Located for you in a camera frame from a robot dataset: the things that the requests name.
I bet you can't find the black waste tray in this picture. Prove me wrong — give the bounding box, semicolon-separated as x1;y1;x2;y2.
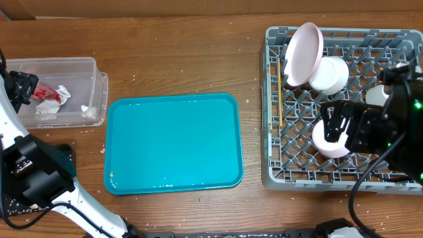
3;144;76;216

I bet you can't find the teal plastic tray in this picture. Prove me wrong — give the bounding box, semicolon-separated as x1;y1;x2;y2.
104;93;244;195

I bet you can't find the grey dishwasher rack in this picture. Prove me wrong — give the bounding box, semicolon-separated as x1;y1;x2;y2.
260;26;422;192

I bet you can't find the white bowl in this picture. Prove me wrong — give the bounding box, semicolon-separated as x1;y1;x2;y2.
309;56;349;95

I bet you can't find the large white tissue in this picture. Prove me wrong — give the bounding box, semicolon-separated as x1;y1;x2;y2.
36;85;71;114

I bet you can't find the clear plastic bin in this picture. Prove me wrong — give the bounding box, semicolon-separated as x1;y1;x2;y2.
7;57;108;129

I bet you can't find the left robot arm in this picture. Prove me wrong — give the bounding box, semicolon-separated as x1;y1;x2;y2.
1;58;139;237

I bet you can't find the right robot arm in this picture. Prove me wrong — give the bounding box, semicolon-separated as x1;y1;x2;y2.
320;64;422;237

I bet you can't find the small white tissue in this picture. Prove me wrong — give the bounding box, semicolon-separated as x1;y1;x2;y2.
81;105;98;120

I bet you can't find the white cup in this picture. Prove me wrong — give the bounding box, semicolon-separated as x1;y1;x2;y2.
365;85;389;106

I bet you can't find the red snack wrapper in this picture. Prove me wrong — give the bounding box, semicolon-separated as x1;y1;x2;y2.
31;86;61;104

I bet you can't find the large white plate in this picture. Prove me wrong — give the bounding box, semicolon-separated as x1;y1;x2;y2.
284;22;323;87

